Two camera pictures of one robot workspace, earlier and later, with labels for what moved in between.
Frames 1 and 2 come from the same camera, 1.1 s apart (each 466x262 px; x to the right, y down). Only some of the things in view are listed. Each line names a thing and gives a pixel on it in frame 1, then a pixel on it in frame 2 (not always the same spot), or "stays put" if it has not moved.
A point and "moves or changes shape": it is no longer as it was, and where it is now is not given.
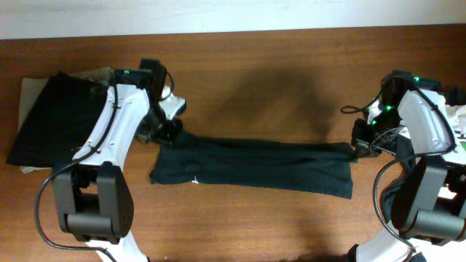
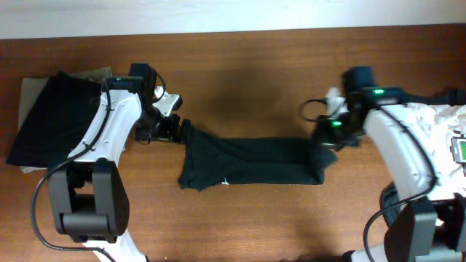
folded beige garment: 31,89 stays put
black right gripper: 360,139 → 330,138
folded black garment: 55,120 stays put
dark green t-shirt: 317,168 moves or changes shape
